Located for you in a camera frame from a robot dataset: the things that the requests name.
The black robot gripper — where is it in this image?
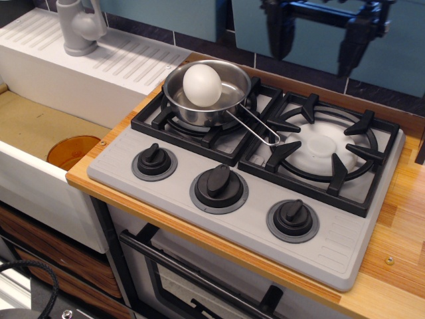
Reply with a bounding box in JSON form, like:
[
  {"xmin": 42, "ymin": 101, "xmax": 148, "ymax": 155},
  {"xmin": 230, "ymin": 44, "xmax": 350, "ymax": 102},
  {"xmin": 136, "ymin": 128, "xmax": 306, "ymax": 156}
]
[{"xmin": 260, "ymin": 1, "xmax": 396, "ymax": 78}]

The small stainless steel pan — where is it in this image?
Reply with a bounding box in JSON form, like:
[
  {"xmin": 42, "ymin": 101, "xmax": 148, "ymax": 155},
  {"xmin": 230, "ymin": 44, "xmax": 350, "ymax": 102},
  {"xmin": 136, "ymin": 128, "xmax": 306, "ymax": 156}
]
[{"xmin": 163, "ymin": 60, "xmax": 281, "ymax": 146}]

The white egg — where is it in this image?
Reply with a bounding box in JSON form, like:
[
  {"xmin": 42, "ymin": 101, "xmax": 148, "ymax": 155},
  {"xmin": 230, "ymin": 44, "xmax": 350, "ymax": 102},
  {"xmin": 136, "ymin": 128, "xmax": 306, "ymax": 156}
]
[{"xmin": 183, "ymin": 64, "xmax": 222, "ymax": 107}]

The black middle stove knob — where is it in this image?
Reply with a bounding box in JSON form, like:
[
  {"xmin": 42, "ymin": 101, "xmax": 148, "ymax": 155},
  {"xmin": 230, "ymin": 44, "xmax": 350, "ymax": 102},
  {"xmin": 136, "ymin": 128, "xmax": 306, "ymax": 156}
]
[{"xmin": 189, "ymin": 164, "xmax": 249, "ymax": 215}]

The black stove knob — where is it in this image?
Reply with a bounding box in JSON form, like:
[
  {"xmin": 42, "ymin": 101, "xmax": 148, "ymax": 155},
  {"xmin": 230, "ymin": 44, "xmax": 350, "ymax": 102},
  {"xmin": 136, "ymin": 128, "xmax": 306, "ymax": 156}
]
[
  {"xmin": 266, "ymin": 199, "xmax": 319, "ymax": 244},
  {"xmin": 131, "ymin": 143, "xmax": 178, "ymax": 182},
  {"xmin": 189, "ymin": 164, "xmax": 249, "ymax": 215}
]

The black right stove knob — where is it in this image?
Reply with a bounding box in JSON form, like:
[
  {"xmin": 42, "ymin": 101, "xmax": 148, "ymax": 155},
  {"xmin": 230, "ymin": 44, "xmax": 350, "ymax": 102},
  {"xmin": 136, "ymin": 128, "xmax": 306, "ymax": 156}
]
[{"xmin": 266, "ymin": 199, "xmax": 319, "ymax": 244}]

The grey toy stove top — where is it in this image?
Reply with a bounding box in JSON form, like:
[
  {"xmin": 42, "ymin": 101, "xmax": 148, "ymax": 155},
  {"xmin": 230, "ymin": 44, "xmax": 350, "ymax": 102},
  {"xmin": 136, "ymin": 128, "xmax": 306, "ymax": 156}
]
[{"xmin": 86, "ymin": 62, "xmax": 406, "ymax": 293}]

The black left stove knob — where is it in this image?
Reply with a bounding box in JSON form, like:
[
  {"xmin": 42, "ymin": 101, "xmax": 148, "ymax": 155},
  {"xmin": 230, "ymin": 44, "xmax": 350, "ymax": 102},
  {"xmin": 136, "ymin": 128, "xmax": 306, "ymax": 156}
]
[{"xmin": 131, "ymin": 143, "xmax": 178, "ymax": 182}]

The black right burner grate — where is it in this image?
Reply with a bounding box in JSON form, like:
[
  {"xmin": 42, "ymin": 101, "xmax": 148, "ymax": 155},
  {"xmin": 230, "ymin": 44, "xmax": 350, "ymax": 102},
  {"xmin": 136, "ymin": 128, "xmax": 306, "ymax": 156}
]
[{"xmin": 238, "ymin": 93, "xmax": 405, "ymax": 217}]

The black burner grate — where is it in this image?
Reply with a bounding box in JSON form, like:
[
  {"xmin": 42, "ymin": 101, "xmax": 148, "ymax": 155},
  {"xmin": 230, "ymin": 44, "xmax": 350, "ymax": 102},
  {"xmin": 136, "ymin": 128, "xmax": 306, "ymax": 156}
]
[
  {"xmin": 131, "ymin": 77, "xmax": 281, "ymax": 166},
  {"xmin": 238, "ymin": 93, "xmax": 405, "ymax": 217}
]

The black left burner grate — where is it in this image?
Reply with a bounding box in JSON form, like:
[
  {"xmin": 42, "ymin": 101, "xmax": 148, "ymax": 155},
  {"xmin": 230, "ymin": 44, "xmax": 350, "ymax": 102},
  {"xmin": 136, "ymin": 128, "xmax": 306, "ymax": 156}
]
[{"xmin": 131, "ymin": 77, "xmax": 281, "ymax": 166}]

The grey toy faucet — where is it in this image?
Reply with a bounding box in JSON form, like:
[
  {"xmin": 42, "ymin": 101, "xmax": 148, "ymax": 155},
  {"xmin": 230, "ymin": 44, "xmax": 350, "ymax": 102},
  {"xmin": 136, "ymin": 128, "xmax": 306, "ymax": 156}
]
[{"xmin": 56, "ymin": 0, "xmax": 107, "ymax": 56}]

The white toy sink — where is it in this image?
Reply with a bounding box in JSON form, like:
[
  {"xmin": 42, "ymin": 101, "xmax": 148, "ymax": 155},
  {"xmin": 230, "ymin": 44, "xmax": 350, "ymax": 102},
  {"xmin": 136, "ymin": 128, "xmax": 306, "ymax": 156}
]
[{"xmin": 1, "ymin": 9, "xmax": 189, "ymax": 253}]

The orange plastic bowl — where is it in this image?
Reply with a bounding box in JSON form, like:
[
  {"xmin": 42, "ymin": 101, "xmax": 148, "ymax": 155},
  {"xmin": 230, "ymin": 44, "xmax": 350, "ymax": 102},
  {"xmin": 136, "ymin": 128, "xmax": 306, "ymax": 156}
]
[{"xmin": 46, "ymin": 135, "xmax": 100, "ymax": 171}]

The wooden drawer front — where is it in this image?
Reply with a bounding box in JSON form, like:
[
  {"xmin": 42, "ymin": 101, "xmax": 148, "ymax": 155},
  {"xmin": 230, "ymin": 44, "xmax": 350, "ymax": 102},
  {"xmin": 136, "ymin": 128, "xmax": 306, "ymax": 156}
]
[{"xmin": 1, "ymin": 203, "xmax": 132, "ymax": 318}]

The oven door with black handle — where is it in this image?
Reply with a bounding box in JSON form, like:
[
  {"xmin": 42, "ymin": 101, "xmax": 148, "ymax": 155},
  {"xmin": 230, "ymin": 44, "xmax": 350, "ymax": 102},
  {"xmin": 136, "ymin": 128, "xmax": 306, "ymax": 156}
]
[{"xmin": 109, "ymin": 207, "xmax": 345, "ymax": 318}]

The black braided cable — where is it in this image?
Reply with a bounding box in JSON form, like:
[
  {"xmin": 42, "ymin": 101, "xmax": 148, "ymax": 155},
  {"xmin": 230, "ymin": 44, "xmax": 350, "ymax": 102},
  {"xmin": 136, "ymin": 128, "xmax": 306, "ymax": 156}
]
[{"xmin": 0, "ymin": 260, "xmax": 60, "ymax": 319}]

